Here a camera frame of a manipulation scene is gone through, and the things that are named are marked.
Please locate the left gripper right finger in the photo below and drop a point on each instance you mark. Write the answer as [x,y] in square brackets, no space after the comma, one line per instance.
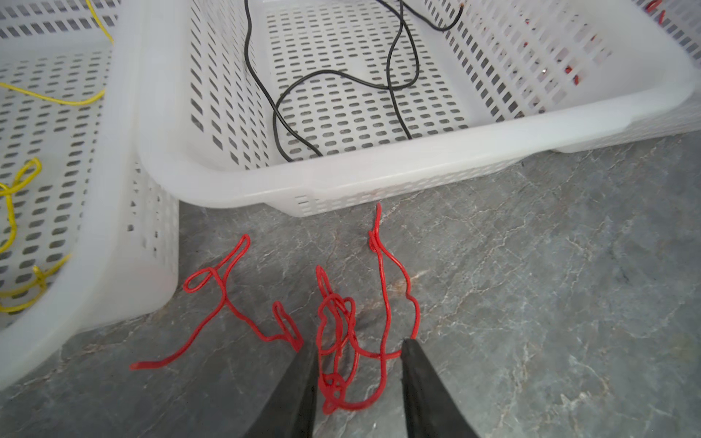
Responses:
[430,411]

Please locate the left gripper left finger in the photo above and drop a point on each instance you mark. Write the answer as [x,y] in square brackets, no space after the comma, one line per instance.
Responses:
[291,409]

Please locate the left white plastic basket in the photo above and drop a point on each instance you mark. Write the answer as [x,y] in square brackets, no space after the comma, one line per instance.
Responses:
[88,238]

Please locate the white plastic basket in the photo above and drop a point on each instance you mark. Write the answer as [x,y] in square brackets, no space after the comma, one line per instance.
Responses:
[88,238]
[313,106]
[633,82]

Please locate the middle white plastic basket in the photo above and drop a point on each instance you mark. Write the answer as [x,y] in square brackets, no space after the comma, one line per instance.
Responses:
[313,106]

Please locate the right white plastic basket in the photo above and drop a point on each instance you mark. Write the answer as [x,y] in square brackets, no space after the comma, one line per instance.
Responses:
[633,82]

